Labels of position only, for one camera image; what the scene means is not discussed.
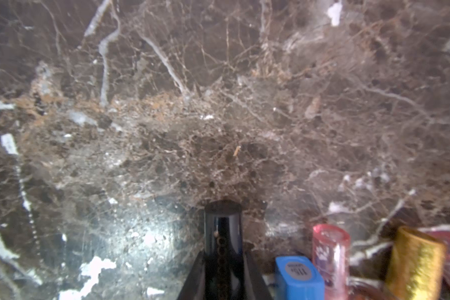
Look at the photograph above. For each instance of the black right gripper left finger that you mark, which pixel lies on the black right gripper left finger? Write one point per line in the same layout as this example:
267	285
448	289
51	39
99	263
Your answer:
194	286

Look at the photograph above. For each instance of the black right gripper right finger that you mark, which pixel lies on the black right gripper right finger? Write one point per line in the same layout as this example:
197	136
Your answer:
255	287

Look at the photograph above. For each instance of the blue pink gradient lipstick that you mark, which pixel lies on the blue pink gradient lipstick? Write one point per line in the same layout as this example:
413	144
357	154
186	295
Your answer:
296	278

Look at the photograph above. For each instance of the black lipstick tube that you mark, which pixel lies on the black lipstick tube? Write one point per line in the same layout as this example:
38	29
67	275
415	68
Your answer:
223	251

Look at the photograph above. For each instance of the clear pink lip gloss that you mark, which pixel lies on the clear pink lip gloss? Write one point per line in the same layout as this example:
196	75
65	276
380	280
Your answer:
330	256

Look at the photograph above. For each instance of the gold glitter lipstick tube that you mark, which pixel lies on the gold glitter lipstick tube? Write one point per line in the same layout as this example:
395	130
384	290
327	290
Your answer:
415	271

